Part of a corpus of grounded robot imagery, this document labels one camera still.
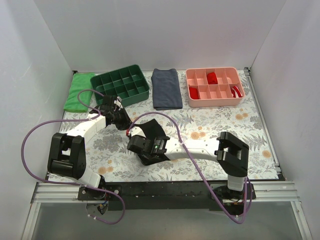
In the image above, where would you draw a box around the black underwear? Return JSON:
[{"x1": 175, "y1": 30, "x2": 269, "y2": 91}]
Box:
[{"x1": 134, "y1": 119, "x2": 166, "y2": 157}]

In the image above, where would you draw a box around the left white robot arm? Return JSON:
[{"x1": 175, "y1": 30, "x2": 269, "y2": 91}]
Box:
[{"x1": 47, "y1": 95, "x2": 132, "y2": 200}]

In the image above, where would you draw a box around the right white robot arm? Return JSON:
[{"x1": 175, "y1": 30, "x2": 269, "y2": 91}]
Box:
[{"x1": 127, "y1": 131, "x2": 250, "y2": 199}]

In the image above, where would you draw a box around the rolled red underwear left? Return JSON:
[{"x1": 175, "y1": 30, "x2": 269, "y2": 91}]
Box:
[{"x1": 189, "y1": 86, "x2": 200, "y2": 100}]

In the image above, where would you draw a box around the rolled red underwear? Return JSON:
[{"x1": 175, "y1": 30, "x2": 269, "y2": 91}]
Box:
[
  {"x1": 206, "y1": 72, "x2": 218, "y2": 85},
  {"x1": 189, "y1": 86, "x2": 200, "y2": 100}
]

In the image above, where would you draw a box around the rolled red underwear top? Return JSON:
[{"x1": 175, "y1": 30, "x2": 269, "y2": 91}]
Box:
[{"x1": 206, "y1": 72, "x2": 218, "y2": 85}]

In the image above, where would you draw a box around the red white striped underwear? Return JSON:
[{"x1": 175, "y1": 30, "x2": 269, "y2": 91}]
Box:
[{"x1": 230, "y1": 85, "x2": 244, "y2": 99}]

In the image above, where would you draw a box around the green divided organizer tray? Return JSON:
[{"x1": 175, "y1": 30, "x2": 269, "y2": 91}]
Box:
[{"x1": 90, "y1": 64, "x2": 150, "y2": 107}]

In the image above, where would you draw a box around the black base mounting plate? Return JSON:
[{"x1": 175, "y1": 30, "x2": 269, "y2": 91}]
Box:
[{"x1": 77, "y1": 180, "x2": 258, "y2": 213}]

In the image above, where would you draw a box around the floral patterned table mat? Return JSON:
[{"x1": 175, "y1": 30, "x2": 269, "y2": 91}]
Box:
[{"x1": 48, "y1": 69, "x2": 278, "y2": 182}]

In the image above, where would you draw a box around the folded green towel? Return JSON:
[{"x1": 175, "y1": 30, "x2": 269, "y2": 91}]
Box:
[{"x1": 63, "y1": 72, "x2": 95, "y2": 113}]

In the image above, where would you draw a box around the folded grey-blue towel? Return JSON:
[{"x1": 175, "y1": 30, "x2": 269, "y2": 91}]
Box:
[{"x1": 151, "y1": 68, "x2": 183, "y2": 111}]

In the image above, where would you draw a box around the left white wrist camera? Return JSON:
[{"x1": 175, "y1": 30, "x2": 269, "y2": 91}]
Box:
[{"x1": 113, "y1": 96, "x2": 124, "y2": 111}]

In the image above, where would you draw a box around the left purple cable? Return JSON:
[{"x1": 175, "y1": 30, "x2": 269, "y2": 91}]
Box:
[{"x1": 20, "y1": 89, "x2": 126, "y2": 225}]

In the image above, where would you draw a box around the purple cable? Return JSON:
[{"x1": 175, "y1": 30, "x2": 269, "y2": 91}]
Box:
[
  {"x1": 20, "y1": 89, "x2": 126, "y2": 225},
  {"x1": 128, "y1": 111, "x2": 252, "y2": 225}
]

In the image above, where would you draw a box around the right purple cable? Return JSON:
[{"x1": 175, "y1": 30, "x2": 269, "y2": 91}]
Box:
[{"x1": 128, "y1": 111, "x2": 252, "y2": 225}]

